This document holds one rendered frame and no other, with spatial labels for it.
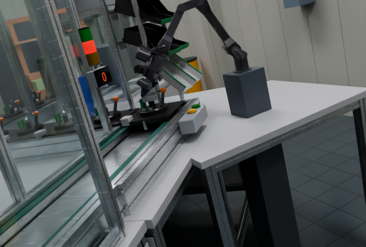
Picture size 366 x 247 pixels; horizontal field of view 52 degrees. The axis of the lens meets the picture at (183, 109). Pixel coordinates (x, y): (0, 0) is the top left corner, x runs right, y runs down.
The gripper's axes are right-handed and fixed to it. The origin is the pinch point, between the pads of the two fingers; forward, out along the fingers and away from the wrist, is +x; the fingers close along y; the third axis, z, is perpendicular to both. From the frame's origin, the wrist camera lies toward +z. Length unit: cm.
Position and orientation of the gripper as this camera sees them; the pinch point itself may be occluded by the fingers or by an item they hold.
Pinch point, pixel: (146, 89)
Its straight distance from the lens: 177.1
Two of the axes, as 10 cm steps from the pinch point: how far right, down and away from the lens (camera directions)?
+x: -3.9, 8.3, 4.0
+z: -8.8, -4.7, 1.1
